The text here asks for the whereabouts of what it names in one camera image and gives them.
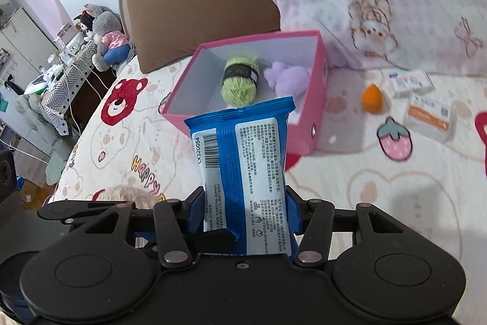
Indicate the light green cloth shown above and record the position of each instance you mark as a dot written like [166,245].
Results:
[59,167]

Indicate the printed bear bed sheet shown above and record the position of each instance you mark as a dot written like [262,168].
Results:
[380,176]

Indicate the white and orange box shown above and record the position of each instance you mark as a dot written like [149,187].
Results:
[430,117]

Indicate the table with patterned cloth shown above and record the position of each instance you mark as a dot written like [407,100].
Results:
[64,89]

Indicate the white wet wipes packet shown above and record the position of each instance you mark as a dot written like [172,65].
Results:
[411,83]

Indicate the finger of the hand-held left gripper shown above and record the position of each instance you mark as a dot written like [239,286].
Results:
[76,211]

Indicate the pink cardboard box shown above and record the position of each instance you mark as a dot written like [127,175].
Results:
[304,111]

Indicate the white cabinet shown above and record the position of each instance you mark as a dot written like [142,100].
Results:
[23,39]

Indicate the purple plush toy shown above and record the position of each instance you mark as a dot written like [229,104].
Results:
[287,79]

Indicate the black and white plush toy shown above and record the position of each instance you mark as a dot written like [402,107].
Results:
[84,26]

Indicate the grey plush toy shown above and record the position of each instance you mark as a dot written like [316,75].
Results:
[108,39]

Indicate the light green yarn ball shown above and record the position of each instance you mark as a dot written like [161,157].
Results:
[237,92]

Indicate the brown pillow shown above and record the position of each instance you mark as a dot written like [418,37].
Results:
[190,12]

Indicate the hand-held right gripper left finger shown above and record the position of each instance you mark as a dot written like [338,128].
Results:
[194,212]

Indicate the orange makeup sponge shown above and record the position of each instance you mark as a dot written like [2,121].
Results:
[373,100]

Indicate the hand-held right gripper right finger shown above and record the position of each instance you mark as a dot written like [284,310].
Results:
[293,214]

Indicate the blue wet wipes packet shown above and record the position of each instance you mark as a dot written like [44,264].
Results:
[247,157]

